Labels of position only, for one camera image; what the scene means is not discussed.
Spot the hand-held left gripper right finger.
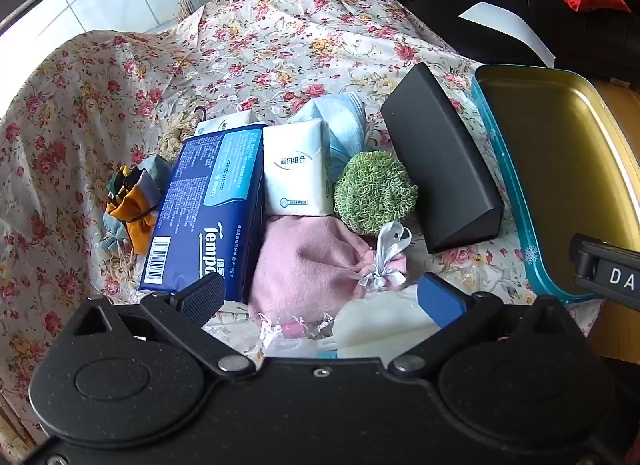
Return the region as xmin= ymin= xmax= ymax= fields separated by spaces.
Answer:
xmin=387 ymin=272 xmax=576 ymax=377

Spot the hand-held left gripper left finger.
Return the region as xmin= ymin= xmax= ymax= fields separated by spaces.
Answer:
xmin=70 ymin=272 xmax=256 ymax=377

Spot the pale blue face mask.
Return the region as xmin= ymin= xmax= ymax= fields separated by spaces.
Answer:
xmin=320 ymin=285 xmax=446 ymax=361

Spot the blue tissue pack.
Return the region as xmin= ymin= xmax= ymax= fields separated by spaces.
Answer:
xmin=139 ymin=118 xmax=271 ymax=303

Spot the clear plastic packet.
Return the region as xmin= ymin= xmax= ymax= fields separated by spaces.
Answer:
xmin=252 ymin=312 xmax=336 ymax=361

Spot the pink pouch with silver ribbon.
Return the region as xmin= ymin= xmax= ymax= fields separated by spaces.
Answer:
xmin=248 ymin=215 xmax=413 ymax=323

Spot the green knitted scrubber ball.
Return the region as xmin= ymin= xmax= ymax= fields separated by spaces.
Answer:
xmin=333 ymin=150 xmax=418 ymax=236

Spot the gold and teal tin box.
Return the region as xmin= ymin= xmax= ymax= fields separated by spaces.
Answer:
xmin=470 ymin=64 xmax=640 ymax=306

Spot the small white box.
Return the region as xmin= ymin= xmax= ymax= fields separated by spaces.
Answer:
xmin=262 ymin=118 xmax=335 ymax=217

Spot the cream crochet lace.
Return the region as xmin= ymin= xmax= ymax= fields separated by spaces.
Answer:
xmin=160 ymin=108 xmax=208 ymax=148

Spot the light blue face mask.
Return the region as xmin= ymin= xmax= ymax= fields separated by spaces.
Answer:
xmin=287 ymin=92 xmax=368 ymax=181

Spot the orange and grey scrunchie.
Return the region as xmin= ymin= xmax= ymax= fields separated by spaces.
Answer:
xmin=97 ymin=155 xmax=173 ymax=256

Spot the black wedge-shaped case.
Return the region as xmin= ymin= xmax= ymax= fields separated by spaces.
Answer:
xmin=380 ymin=62 xmax=506 ymax=254

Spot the floral tablecloth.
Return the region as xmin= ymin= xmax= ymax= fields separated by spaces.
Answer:
xmin=0 ymin=0 xmax=601 ymax=446

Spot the black sofa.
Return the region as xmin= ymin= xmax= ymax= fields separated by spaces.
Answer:
xmin=405 ymin=0 xmax=640 ymax=81

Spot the white paper sheet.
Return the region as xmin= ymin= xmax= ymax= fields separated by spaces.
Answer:
xmin=457 ymin=2 xmax=556 ymax=68

